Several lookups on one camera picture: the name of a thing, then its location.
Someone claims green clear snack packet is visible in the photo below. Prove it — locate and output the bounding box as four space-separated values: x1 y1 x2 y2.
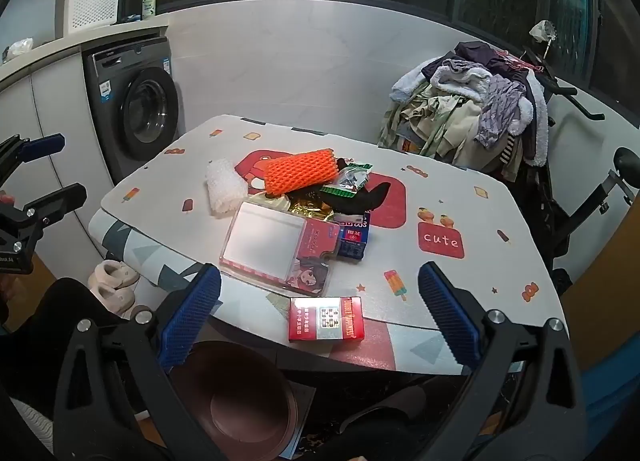
320 162 374 198

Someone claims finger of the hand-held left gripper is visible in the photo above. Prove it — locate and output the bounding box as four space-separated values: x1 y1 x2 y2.
0 132 66 182
0 182 88 257

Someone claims beige fluffy slipper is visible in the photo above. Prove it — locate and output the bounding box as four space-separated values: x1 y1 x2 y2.
88 261 140 292
100 286 137 314

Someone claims red cigarette pack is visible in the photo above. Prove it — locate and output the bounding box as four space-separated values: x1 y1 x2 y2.
288 295 366 343

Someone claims white foam net sleeve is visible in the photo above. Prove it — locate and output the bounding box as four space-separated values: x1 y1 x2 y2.
205 158 249 215

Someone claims blue ice cream box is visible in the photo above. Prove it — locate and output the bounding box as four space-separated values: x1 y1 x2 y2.
335 211 373 262

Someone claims clear plastic packaging box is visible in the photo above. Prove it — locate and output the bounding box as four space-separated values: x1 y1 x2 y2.
219 200 337 298

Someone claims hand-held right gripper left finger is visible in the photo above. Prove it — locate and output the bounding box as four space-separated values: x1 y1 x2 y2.
52 263 223 461

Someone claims grey washing machine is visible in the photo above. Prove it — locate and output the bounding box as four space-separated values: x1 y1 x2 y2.
81 36 182 184

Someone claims gold foil wrapper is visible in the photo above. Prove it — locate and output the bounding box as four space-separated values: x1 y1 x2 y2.
287 194 336 219

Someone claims white cabinet counter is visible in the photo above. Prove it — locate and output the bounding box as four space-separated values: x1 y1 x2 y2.
0 14 171 292

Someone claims small white net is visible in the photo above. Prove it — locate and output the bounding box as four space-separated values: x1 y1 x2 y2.
529 20 558 59

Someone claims person's leg in dark trousers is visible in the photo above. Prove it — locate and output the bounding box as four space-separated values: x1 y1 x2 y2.
0 276 166 461

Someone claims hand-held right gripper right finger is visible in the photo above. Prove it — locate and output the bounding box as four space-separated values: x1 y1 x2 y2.
417 261 591 461

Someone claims blue plastic tub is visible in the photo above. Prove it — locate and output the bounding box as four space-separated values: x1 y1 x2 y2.
582 356 640 427

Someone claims crumpled white bag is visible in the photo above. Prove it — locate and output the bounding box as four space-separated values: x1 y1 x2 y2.
2 38 35 63

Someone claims black sock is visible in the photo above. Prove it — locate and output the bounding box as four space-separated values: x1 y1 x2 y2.
317 181 393 216

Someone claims black exercise bike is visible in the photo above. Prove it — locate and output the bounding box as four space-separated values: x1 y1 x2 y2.
520 46 640 292

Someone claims brown round trash bin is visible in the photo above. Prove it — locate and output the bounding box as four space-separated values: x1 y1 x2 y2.
170 340 301 461

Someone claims orange foam net sleeve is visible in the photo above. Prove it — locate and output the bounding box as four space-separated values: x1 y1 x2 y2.
263 148 337 195

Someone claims pile of clothes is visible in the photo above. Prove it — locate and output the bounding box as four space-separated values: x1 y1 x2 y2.
378 41 551 177

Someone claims white paper sheet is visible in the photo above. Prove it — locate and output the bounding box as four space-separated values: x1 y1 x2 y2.
277 381 318 459

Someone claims small red card box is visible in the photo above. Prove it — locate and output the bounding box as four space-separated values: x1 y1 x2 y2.
299 218 341 267

